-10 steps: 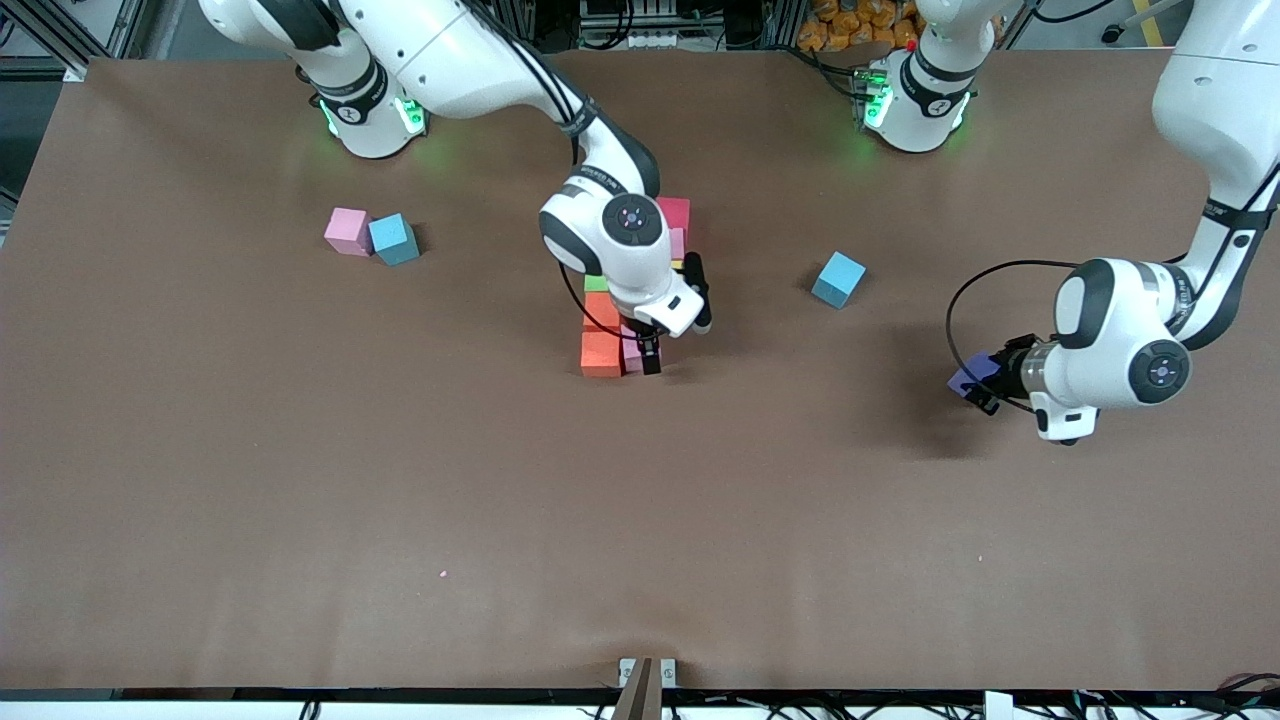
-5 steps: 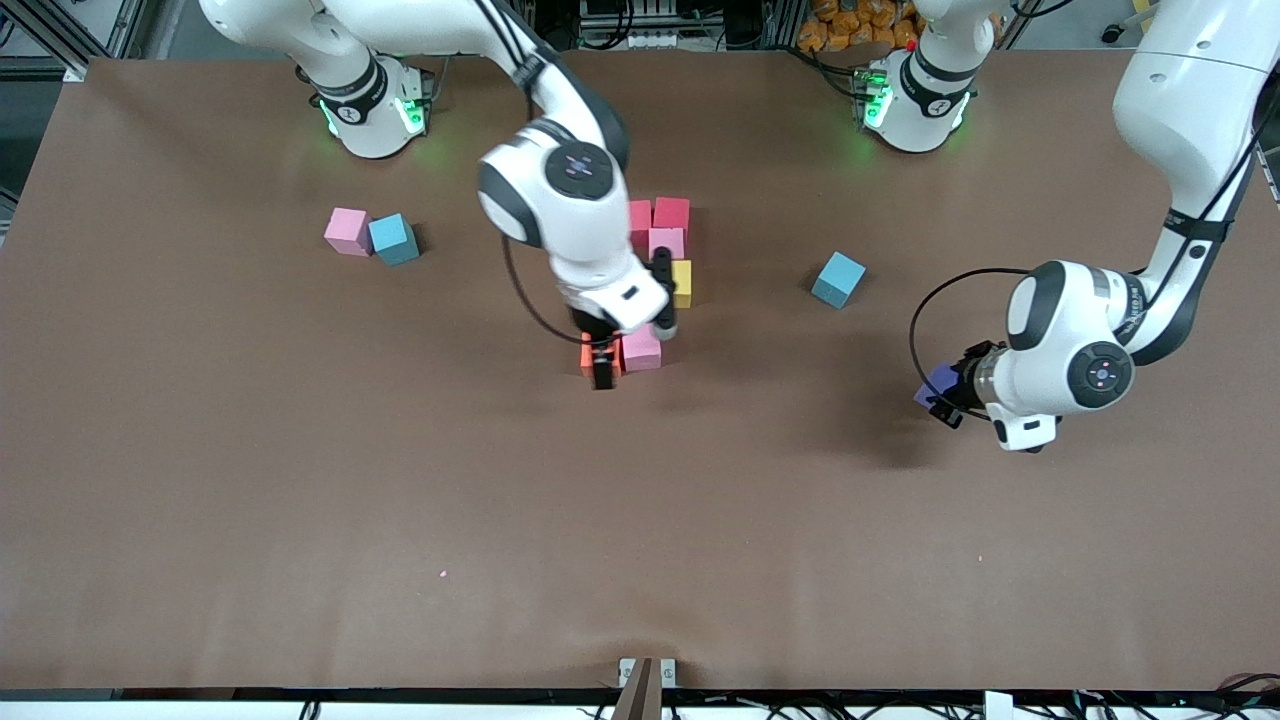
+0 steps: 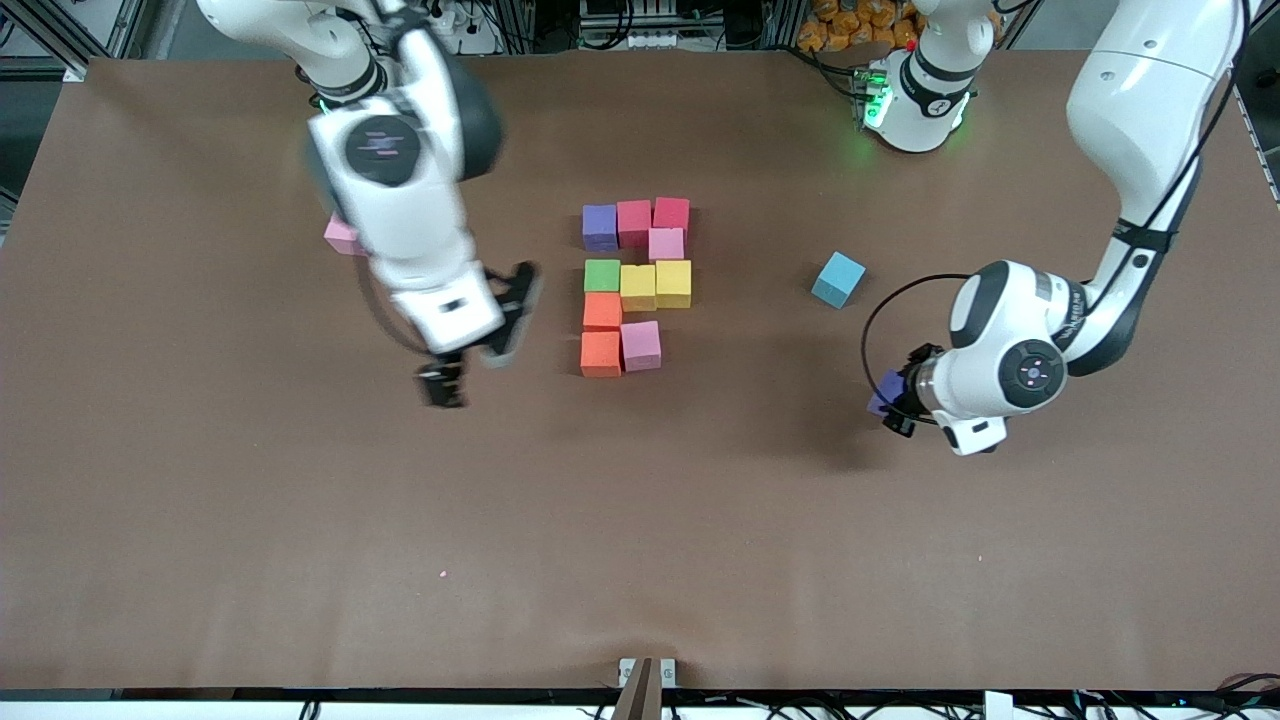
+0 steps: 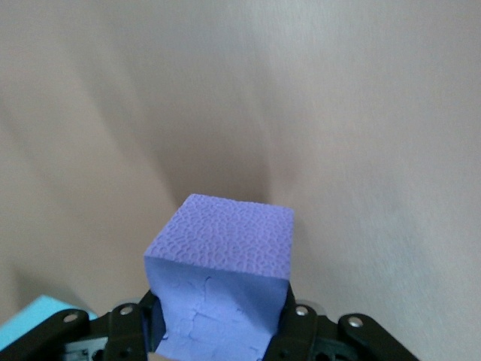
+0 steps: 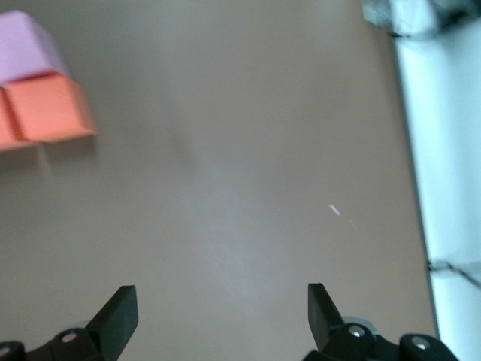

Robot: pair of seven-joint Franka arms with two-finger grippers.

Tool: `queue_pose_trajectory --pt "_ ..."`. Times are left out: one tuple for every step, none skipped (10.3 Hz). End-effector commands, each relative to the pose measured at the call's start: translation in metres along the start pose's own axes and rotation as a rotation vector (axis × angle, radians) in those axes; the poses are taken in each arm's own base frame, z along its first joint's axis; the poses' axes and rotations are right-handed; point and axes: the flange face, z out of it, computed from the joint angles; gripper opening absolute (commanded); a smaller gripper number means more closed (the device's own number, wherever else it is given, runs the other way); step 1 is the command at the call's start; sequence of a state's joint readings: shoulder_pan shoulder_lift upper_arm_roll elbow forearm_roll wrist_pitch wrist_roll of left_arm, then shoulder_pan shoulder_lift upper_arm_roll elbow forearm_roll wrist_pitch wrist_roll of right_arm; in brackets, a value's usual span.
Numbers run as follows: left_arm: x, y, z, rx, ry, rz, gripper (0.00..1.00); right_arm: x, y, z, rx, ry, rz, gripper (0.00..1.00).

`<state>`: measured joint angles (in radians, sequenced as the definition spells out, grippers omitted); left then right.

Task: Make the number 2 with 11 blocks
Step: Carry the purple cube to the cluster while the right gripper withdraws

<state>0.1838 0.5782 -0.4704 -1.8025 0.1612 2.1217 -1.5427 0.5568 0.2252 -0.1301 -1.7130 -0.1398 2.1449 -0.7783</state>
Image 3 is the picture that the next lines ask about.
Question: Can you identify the blue foam cube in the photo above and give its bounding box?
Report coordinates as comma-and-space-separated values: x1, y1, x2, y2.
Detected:
810, 251, 867, 309

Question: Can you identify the brown paper table cover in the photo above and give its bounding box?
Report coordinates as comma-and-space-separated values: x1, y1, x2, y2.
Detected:
0, 48, 1280, 693

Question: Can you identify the white power strip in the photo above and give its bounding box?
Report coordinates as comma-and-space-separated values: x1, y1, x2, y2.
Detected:
420, 0, 501, 56

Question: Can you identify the orange snack bag pile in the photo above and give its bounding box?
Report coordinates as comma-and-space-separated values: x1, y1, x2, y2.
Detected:
797, 0, 926, 53

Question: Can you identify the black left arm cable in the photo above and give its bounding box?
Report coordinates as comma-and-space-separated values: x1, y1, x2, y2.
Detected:
860, 272, 976, 426

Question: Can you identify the metal mount bracket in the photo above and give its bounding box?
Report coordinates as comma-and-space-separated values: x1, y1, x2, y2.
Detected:
612, 657, 678, 720

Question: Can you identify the aluminium frame profile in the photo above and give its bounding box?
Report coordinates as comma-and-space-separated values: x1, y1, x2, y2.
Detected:
0, 0, 141, 83

